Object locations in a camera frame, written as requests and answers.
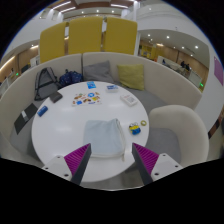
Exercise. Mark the grey cushion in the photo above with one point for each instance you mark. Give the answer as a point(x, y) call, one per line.
point(98, 71)

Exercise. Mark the yellow upholstered panel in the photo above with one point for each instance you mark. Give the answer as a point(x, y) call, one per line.
point(85, 35)
point(52, 43)
point(120, 36)

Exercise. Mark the small white and blue packet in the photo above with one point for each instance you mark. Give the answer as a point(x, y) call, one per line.
point(112, 88)

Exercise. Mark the curved white sofa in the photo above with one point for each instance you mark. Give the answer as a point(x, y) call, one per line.
point(166, 85)

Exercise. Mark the black flat laptop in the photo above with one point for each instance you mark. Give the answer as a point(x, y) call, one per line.
point(30, 113)

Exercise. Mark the yellow and blue cartoon toy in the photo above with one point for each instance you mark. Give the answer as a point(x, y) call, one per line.
point(134, 128)

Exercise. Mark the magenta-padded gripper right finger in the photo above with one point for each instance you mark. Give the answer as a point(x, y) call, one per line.
point(147, 159)

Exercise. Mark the yellow-green cushion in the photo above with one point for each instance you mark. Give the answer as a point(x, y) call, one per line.
point(131, 77)

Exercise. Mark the white rounded chair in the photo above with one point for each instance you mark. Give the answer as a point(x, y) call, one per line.
point(180, 123)

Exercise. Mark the small white device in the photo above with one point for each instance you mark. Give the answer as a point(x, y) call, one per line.
point(24, 115)

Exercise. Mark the light blue towel with lettering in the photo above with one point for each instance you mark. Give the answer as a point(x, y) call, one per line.
point(104, 138)

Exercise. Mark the flat white box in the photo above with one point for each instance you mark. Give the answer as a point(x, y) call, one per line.
point(128, 99)

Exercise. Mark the group of ceiling lights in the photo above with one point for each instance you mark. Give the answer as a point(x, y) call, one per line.
point(61, 5)

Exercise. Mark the colourful sticker sheet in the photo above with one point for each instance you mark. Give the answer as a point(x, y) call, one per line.
point(86, 98)

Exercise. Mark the purple wall sign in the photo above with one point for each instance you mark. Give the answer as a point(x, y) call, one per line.
point(218, 70)

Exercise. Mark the grey mesh backpack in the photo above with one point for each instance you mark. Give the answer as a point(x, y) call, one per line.
point(46, 83)

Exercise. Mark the dark blue patterned bag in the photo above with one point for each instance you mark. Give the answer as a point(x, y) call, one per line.
point(70, 78)

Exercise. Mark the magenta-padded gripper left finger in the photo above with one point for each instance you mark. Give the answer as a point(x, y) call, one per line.
point(77, 159)

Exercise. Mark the blue rectangular box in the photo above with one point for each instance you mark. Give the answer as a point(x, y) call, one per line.
point(42, 111)

